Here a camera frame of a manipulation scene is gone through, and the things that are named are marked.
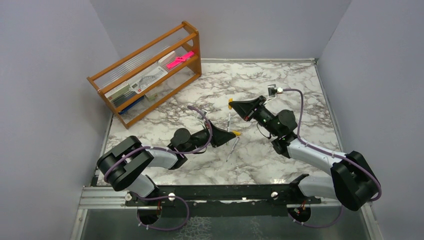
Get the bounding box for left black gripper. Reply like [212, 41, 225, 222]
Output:
[182, 120, 236, 154]

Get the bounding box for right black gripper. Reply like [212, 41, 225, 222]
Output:
[229, 95, 280, 137]

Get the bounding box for yellow pen cap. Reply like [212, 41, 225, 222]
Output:
[228, 98, 233, 110]

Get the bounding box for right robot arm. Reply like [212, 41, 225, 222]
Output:
[228, 96, 381, 211]

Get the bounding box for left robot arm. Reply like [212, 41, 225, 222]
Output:
[96, 125, 236, 206]

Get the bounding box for white grey pen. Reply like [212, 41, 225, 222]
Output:
[226, 136, 240, 162]

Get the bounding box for pink tool on rack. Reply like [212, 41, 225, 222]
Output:
[166, 51, 195, 69]

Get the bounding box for white digital scale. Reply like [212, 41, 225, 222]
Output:
[126, 64, 168, 94]

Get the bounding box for wooden rack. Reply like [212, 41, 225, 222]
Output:
[87, 21, 202, 129]

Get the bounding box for green white box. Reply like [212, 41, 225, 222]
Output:
[104, 81, 131, 107]

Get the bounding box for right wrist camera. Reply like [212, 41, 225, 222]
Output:
[267, 84, 284, 98]

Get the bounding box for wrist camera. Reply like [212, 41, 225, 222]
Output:
[267, 84, 284, 98]
[196, 109, 208, 122]

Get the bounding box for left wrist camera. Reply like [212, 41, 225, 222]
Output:
[196, 109, 208, 122]

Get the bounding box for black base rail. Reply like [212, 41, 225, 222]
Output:
[125, 183, 321, 218]

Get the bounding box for aluminium frame rail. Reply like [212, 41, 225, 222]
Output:
[78, 186, 129, 210]

